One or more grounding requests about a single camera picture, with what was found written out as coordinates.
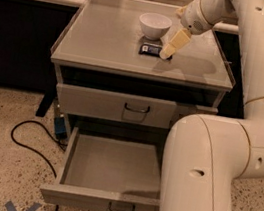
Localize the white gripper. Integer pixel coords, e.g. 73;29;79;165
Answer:
159;0;224;60

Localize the blue rxbar blueberry bar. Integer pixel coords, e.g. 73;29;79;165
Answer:
138;43;172;60

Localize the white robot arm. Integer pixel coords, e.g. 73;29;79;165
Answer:
159;0;264;211

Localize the grey metal drawer cabinet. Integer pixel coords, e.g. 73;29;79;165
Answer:
51;0;234;144

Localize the closed grey top drawer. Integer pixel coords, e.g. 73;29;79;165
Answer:
57;83;217;129

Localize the open grey middle drawer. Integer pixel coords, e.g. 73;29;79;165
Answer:
40;127;162;211

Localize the white ceramic bowl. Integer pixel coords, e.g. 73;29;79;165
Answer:
139;12;172;40

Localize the blue power adapter box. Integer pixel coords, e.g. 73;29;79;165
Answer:
53;116;67;140

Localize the black floor cable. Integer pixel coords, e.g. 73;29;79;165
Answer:
3;116;71;180

